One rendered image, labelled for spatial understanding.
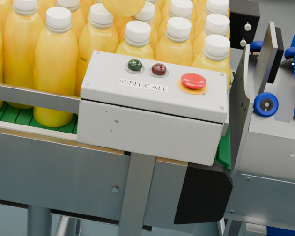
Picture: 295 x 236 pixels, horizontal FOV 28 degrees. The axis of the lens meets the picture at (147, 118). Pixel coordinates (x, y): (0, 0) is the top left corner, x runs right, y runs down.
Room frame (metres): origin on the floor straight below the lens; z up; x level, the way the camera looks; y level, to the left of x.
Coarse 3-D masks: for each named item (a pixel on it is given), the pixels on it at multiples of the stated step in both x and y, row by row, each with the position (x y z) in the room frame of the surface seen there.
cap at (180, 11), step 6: (174, 0) 0.93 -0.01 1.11; (180, 0) 0.93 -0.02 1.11; (186, 0) 0.94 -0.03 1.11; (174, 6) 0.91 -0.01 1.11; (180, 6) 0.91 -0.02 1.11; (186, 6) 0.92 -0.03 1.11; (192, 6) 0.92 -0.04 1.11; (174, 12) 0.91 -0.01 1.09; (180, 12) 0.91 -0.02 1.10; (186, 12) 0.91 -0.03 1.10
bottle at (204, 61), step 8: (200, 56) 0.81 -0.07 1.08; (208, 56) 0.80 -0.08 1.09; (216, 56) 0.80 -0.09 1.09; (224, 56) 0.81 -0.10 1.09; (192, 64) 0.81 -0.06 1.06; (200, 64) 0.80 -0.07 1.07; (208, 64) 0.80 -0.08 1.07; (216, 64) 0.80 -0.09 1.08; (224, 64) 0.80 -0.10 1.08; (224, 72) 0.80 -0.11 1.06
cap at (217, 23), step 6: (210, 18) 0.89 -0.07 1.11; (216, 18) 0.89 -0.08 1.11; (222, 18) 0.90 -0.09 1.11; (228, 18) 0.90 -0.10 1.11; (210, 24) 0.88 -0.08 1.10; (216, 24) 0.87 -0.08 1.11; (222, 24) 0.87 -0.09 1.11; (228, 24) 0.88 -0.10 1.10; (210, 30) 0.88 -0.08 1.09; (216, 30) 0.87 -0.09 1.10; (222, 30) 0.87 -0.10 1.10
